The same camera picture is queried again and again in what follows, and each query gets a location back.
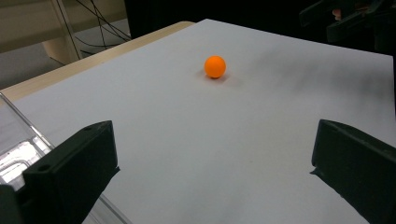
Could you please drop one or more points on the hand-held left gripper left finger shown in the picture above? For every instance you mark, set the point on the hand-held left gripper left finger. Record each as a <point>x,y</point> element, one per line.
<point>71,174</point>

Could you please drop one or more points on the clear plastic tray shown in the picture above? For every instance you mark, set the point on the clear plastic tray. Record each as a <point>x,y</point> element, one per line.
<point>18,155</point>

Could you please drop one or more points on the beige wooden shelf unit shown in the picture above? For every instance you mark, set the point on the beige wooden shelf unit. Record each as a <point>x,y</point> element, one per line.
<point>31,21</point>

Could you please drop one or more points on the orange ball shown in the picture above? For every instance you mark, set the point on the orange ball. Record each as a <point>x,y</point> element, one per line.
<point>215,66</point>

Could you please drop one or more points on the white table cover sheet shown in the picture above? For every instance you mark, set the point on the white table cover sheet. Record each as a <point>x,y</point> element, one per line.
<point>186,140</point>

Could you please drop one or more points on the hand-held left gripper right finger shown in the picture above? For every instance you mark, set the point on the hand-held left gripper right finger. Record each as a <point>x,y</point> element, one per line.
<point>358,168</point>

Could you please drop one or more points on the black curtain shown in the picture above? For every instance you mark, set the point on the black curtain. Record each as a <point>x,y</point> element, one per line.
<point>218,12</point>

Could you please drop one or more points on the light wooden table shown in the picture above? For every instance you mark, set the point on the light wooden table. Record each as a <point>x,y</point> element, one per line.
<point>93,60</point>

